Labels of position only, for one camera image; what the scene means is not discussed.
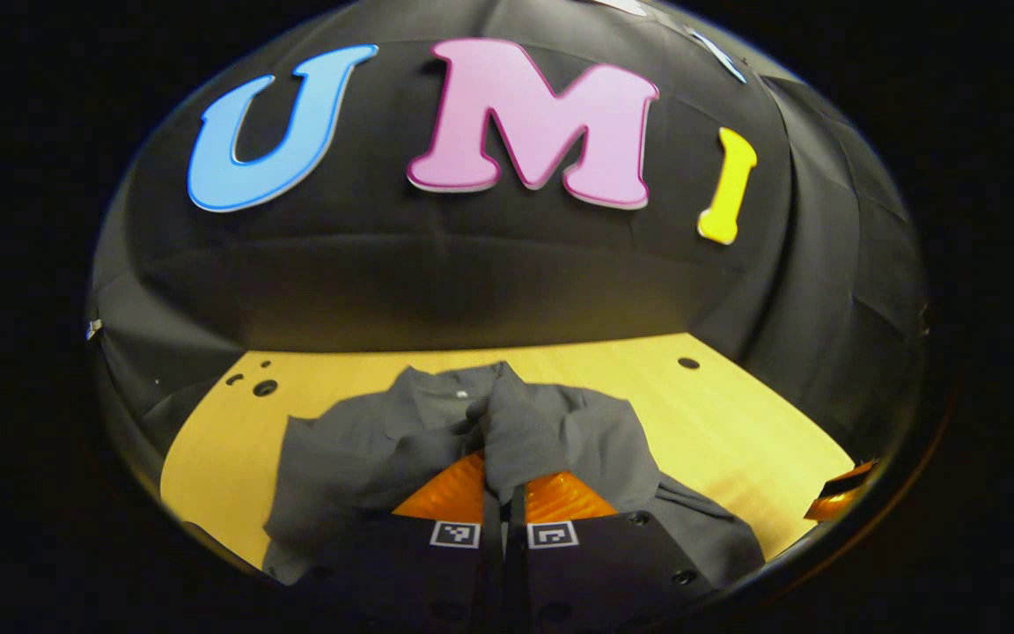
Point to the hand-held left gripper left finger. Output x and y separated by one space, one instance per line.
384 563

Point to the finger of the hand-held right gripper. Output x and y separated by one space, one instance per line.
833 506

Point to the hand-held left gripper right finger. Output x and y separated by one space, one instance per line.
595 563

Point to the grey collared shirt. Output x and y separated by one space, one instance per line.
551 431

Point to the black backdrop cloth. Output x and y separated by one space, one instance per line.
472 282

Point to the silver backdrop clip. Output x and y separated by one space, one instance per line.
93 328

